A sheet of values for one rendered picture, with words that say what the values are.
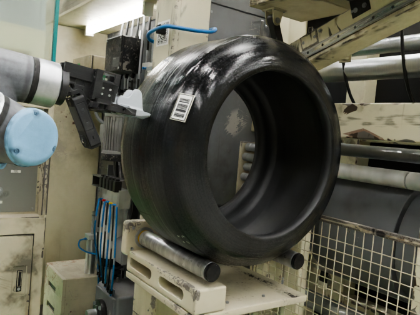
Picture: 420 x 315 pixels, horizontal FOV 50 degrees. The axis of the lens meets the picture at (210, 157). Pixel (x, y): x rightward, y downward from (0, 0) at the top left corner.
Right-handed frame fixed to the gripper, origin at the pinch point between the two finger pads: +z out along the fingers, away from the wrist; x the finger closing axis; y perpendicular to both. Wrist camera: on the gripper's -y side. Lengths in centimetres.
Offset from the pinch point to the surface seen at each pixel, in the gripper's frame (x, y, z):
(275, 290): -4, -39, 46
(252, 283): 3, -39, 44
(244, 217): 14, -22, 46
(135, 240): 24.0, -33.2, 16.3
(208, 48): -5.5, 18.1, 10.0
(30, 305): 59, -64, 1
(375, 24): -14, 38, 57
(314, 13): 14, 47, 61
